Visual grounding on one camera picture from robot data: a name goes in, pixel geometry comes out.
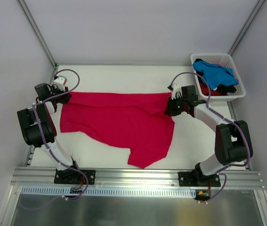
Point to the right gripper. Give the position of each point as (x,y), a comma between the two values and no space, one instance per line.
(171,108)

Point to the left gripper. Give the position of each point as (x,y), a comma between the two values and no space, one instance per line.
(64,97)

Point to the pink t shirt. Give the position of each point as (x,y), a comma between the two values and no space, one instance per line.
(133,121)

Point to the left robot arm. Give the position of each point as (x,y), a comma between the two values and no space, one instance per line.
(38,130)

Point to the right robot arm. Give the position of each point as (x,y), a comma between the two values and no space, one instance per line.
(232,138)

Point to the rear aluminium table edge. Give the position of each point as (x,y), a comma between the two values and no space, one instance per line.
(123,64)

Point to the black t shirt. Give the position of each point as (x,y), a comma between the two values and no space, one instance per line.
(221,90)

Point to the blue t shirt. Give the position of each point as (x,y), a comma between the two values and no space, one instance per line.
(215,75)

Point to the white plastic basket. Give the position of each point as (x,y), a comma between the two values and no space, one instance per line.
(224,60)

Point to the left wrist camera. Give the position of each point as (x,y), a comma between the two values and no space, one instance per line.
(60,82)

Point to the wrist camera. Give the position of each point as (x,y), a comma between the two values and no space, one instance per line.
(60,82)
(176,91)

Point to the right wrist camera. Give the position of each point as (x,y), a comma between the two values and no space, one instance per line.
(176,91)

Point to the left aluminium frame post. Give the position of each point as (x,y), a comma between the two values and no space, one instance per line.
(32,23)

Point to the aluminium frame post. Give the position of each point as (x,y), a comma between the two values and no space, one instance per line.
(32,23)
(246,26)

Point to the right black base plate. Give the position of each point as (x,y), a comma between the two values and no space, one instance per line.
(193,180)

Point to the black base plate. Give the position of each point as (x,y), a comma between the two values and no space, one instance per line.
(193,180)
(71,177)

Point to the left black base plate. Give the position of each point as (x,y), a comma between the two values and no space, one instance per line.
(71,177)

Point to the aluminium mounting rail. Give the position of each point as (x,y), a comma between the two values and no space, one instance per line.
(149,178)

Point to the white slotted cable duct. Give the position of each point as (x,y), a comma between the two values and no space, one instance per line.
(114,192)

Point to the right aluminium frame post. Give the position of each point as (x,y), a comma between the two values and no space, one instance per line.
(246,26)

